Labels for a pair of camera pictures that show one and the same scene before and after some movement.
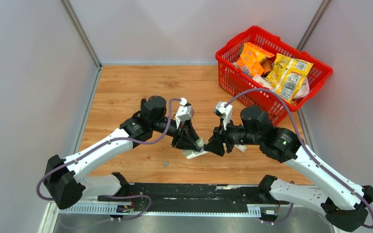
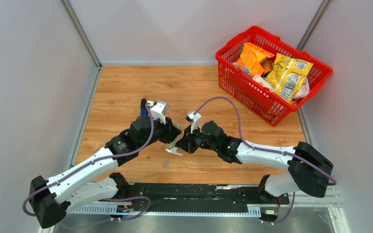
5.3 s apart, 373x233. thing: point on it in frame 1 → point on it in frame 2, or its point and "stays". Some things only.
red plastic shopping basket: x=237 y=80 stays
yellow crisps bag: x=293 y=80 stays
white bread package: x=262 y=81 stays
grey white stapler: x=190 y=154 → x=171 y=147
